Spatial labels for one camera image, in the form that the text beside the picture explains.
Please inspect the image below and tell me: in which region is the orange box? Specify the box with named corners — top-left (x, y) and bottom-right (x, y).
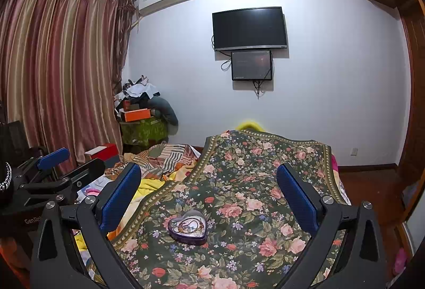
top-left (120, 108), bottom-right (152, 123)

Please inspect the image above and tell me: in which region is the yellow round object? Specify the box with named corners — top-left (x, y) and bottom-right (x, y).
top-left (236, 121), bottom-right (264, 132)

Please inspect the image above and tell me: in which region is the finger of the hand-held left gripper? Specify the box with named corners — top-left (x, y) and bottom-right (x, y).
top-left (18, 158), bottom-right (106, 207)
top-left (15, 147), bottom-right (71, 186)

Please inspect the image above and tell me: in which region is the black white braided bracelet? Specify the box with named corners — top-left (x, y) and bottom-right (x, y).
top-left (0, 162), bottom-right (12, 192)

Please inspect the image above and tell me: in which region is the striped curtain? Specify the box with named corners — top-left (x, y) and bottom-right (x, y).
top-left (0, 0), bottom-right (137, 177)

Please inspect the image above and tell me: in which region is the red box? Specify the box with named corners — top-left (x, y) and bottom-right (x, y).
top-left (84, 142), bottom-right (119, 163)

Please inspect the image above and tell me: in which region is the pink cloth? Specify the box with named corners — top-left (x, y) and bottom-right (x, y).
top-left (330, 154), bottom-right (341, 177)

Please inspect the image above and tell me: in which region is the wooden wardrobe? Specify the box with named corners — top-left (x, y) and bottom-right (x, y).
top-left (395, 0), bottom-right (425, 243)

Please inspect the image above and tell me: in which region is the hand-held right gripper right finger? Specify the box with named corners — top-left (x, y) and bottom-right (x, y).
top-left (270, 162), bottom-right (389, 289)

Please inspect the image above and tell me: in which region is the floral blanket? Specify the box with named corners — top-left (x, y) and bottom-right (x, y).
top-left (108, 130), bottom-right (352, 289)

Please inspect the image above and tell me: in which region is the green cloth-covered box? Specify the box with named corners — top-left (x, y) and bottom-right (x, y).
top-left (119, 118), bottom-right (169, 147)

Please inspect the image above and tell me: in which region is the pile of clothes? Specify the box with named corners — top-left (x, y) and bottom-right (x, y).
top-left (114, 75), bottom-right (156, 110)

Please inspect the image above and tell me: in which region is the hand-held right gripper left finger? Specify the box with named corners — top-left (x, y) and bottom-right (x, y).
top-left (29, 162), bottom-right (143, 289)

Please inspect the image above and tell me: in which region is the pink object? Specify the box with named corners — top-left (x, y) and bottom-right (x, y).
top-left (392, 247), bottom-right (408, 276)

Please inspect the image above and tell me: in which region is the small black monitor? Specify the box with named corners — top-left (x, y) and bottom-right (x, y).
top-left (231, 49), bottom-right (273, 81)

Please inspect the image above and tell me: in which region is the black wall television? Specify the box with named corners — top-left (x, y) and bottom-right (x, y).
top-left (212, 6), bottom-right (288, 52)

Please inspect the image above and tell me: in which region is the yellow cloth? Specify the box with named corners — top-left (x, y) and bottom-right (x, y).
top-left (75, 176), bottom-right (180, 243)

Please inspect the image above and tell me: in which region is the striped patchwork blanket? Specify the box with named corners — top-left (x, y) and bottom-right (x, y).
top-left (104, 142), bottom-right (203, 182)

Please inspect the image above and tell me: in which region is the person's left forearm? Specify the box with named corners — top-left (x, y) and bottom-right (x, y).
top-left (0, 238), bottom-right (30, 289)

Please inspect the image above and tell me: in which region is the purple heart-shaped tin box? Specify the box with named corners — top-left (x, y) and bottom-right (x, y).
top-left (167, 209), bottom-right (207, 246)

